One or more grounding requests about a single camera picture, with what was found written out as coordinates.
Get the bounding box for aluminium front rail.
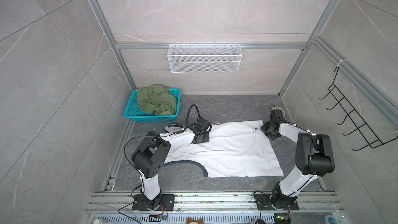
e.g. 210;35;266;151
85;191;344;214

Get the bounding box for white tank top navy trim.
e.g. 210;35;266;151
165;120;284;178

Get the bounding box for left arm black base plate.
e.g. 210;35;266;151
132;193;175;211

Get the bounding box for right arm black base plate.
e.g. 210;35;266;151
254;192;299;211

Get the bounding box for roll of white tape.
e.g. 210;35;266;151
272;106;286;116

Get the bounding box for green tank top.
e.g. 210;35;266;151
137;85;177;116

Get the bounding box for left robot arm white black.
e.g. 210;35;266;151
131;117;212;201

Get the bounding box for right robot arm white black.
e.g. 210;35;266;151
261;108;335;210

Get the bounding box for black wire hook rack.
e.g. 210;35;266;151
319;67;398;151

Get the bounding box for white wire mesh shelf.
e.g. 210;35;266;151
167;44;243;73

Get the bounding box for teal plastic basket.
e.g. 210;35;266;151
124;88;181;122

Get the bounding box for left black corrugated cable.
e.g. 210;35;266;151
184;104;201;131

